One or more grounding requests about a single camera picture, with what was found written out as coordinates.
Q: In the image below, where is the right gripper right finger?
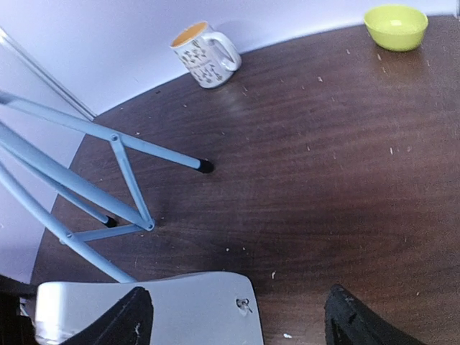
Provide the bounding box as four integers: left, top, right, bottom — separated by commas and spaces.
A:
324, 284, 423, 345

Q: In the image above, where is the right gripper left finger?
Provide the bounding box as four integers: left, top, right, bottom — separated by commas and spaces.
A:
63, 287, 154, 345

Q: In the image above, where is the white metronome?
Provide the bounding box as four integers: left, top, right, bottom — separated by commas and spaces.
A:
34, 272, 264, 344

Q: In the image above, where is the light blue music stand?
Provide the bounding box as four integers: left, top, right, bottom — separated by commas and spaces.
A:
1, 105, 222, 282

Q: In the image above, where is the patterned mug with orange inside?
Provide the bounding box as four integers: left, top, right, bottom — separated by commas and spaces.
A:
170, 22, 242, 89

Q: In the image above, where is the small green bowl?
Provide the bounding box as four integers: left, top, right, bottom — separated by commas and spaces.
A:
364, 4, 428, 52

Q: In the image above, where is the left aluminium frame post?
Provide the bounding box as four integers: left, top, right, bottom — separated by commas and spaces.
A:
1, 28, 97, 121

